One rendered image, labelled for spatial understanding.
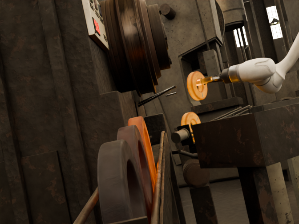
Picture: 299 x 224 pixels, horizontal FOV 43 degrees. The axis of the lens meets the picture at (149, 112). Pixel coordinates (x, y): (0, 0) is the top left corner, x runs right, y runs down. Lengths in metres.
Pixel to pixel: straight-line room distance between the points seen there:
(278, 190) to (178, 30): 2.58
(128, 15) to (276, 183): 1.32
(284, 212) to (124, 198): 1.93
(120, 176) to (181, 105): 3.86
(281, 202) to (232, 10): 8.54
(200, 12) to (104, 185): 3.88
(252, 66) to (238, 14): 8.74
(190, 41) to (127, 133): 3.70
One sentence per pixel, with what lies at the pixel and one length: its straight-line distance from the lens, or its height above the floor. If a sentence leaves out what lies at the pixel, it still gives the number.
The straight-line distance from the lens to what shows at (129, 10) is 1.49.
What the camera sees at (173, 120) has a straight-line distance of 4.34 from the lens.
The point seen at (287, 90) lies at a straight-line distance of 5.62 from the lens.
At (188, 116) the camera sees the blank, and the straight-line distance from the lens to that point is 2.03.
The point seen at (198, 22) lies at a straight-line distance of 4.37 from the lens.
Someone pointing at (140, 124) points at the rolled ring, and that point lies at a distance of 0.85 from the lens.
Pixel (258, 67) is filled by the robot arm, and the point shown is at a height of 0.91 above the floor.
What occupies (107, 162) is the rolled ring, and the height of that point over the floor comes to 0.70.
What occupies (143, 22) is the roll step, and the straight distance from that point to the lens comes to 1.48.
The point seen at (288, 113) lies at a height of 0.70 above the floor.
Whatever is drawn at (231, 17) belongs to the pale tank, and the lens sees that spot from 10.47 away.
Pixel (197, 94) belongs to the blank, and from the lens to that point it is 1.98.
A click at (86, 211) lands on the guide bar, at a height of 0.64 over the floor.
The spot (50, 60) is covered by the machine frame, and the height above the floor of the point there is 1.00.
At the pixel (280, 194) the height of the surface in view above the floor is 0.22.
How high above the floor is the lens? 0.73
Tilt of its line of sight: 3 degrees up
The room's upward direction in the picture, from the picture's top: 12 degrees counter-clockwise
